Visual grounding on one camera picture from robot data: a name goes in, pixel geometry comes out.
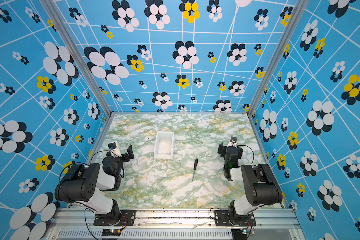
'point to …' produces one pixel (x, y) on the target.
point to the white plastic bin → (163, 147)
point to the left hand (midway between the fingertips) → (124, 146)
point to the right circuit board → (239, 234)
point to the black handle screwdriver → (196, 163)
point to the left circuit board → (111, 232)
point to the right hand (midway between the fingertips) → (232, 145)
